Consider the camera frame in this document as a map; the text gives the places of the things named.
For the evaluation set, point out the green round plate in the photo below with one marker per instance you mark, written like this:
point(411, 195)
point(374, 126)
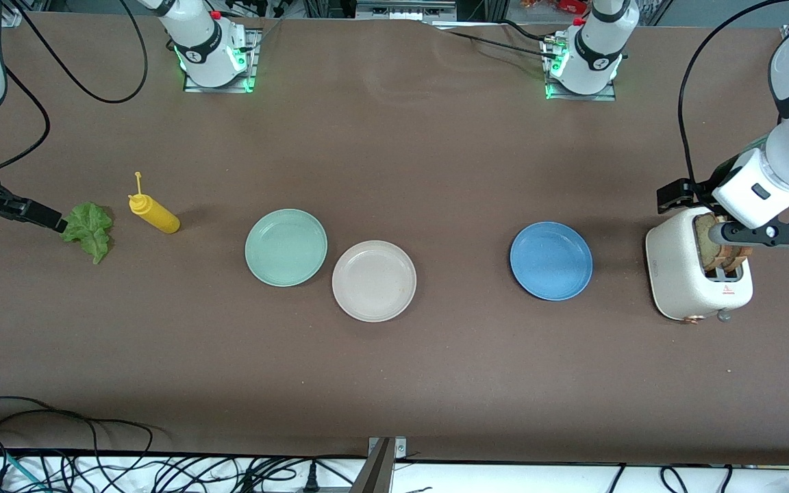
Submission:
point(285, 248)

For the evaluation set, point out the yellow squeeze bottle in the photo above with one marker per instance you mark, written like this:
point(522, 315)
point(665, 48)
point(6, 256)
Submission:
point(156, 216)

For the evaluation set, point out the green lettuce leaf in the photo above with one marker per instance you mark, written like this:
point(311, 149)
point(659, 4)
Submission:
point(90, 229)

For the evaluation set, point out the white lower bench ledge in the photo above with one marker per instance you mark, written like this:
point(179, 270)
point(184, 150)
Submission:
point(504, 479)

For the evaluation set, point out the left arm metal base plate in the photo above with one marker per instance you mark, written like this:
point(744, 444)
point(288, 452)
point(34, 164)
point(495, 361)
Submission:
point(596, 97)

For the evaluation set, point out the white two-slot toaster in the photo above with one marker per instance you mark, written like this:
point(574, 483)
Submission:
point(675, 274)

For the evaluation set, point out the aluminium frame with sockets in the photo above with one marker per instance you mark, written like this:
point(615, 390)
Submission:
point(405, 8)

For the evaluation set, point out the beige round plate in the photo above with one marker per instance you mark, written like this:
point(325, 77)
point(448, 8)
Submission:
point(374, 281)

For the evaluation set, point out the black power plug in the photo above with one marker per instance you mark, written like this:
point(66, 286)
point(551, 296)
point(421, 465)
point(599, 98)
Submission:
point(311, 483)

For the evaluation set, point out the red orange packet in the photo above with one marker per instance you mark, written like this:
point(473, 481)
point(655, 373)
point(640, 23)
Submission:
point(569, 5)

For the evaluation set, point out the dark metal mount post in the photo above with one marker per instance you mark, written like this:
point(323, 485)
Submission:
point(370, 476)

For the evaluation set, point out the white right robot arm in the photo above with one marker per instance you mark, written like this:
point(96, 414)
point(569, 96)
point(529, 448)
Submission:
point(203, 41)

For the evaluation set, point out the blue round plate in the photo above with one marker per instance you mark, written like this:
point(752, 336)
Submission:
point(550, 261)

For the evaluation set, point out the silver angle bracket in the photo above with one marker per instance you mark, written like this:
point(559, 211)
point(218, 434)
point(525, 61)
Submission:
point(400, 448)

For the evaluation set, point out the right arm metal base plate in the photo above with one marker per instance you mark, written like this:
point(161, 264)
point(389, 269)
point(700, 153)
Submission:
point(220, 90)

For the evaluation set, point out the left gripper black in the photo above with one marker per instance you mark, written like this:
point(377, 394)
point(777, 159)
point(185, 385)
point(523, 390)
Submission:
point(701, 190)

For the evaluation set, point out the brown bread slice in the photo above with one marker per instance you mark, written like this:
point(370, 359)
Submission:
point(708, 248)
point(742, 256)

